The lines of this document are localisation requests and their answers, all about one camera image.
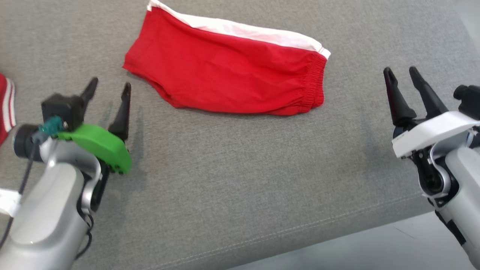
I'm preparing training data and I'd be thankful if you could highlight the black left cable teal plug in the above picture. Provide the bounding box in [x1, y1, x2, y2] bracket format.
[0, 116, 94, 259]

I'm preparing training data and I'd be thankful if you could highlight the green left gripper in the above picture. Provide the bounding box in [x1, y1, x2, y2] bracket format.
[56, 77, 132, 175]

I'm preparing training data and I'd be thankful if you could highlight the grey fabric sofa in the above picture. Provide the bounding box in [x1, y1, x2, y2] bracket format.
[0, 0, 480, 270]

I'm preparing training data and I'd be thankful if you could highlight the white cable label tag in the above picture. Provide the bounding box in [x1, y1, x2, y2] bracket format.
[0, 189, 21, 217]

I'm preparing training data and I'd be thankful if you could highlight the red shorts white side stripe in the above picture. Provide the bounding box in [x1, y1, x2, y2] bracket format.
[122, 0, 331, 116]

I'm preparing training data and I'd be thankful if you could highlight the red white basketball jersey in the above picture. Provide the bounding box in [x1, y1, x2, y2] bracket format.
[0, 73, 17, 146]

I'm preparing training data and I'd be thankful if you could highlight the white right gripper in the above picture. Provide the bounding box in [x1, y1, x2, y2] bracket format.
[383, 66, 480, 158]

